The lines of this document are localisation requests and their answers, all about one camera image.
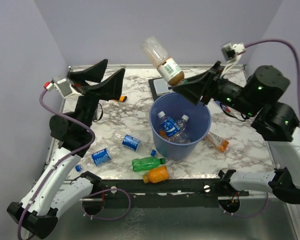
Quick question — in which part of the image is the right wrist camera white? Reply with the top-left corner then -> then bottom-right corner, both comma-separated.
220,42 -> 246,77

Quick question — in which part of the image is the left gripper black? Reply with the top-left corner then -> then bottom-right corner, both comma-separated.
71,61 -> 128,131

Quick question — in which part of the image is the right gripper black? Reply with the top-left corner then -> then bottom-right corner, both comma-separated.
172,60 -> 259,118

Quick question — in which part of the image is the white device on black tray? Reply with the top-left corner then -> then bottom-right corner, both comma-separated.
148,77 -> 173,101

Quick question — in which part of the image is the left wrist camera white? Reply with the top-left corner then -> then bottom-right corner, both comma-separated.
44,76 -> 83,99

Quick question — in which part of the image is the blue plastic bin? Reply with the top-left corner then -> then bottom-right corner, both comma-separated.
149,93 -> 212,161

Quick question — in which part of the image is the crushed pepsi bottle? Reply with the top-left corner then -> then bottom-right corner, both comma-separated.
112,131 -> 152,155
74,145 -> 122,173

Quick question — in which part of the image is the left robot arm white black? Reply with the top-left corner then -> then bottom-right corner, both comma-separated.
7,59 -> 126,240

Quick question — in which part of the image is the brown coffee bottle green cap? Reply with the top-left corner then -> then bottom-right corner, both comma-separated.
140,36 -> 185,87

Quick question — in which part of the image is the large clear water bottle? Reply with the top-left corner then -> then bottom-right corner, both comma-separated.
170,114 -> 191,144

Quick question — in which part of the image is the black base bar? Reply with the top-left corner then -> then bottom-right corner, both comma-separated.
81,178 -> 249,212

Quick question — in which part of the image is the crushed pepsi bottle upper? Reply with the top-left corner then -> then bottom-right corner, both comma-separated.
112,131 -> 152,155

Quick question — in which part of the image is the loose blue bottle cap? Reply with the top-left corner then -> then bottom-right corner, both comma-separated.
150,150 -> 157,157

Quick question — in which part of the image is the green plastic bottle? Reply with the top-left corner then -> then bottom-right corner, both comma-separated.
131,156 -> 166,172

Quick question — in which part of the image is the crushed pepsi bottle lower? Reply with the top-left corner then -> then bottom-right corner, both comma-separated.
74,145 -> 122,173

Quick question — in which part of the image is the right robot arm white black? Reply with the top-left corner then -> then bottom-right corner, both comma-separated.
172,62 -> 300,205

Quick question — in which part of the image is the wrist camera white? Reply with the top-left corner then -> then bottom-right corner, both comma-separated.
44,76 -> 83,99
220,42 -> 246,77

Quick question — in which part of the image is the blue label water bottle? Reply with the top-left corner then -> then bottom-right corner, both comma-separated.
157,111 -> 180,138

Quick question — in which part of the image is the orange label crushed bottle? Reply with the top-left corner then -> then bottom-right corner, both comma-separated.
205,132 -> 229,153

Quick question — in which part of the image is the blue red screwdriver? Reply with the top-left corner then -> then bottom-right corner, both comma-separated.
214,100 -> 231,113

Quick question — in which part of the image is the orange juice bottle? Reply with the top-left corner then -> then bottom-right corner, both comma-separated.
142,165 -> 170,184

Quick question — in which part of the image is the orange utility knife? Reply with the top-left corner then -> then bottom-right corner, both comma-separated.
112,95 -> 128,103

